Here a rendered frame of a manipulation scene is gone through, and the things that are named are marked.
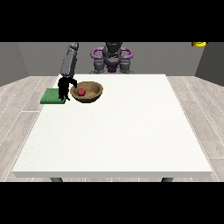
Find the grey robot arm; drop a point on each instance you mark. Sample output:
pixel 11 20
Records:
pixel 68 62

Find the yellow cup with melon print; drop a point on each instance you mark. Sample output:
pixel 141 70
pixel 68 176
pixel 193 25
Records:
pixel 199 44

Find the dark table leg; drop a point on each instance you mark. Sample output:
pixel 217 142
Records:
pixel 167 179
pixel 56 179

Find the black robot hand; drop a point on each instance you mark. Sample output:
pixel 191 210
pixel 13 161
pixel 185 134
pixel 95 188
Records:
pixel 62 87

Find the green square pad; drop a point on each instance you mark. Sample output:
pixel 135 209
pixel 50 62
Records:
pixel 51 96

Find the brown wooden bowl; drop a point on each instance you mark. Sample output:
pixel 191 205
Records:
pixel 92 94

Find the grey trunk with purple rings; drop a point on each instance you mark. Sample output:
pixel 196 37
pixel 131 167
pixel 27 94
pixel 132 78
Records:
pixel 112 59

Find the small red ball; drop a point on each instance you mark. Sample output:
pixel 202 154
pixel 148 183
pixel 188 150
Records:
pixel 81 92

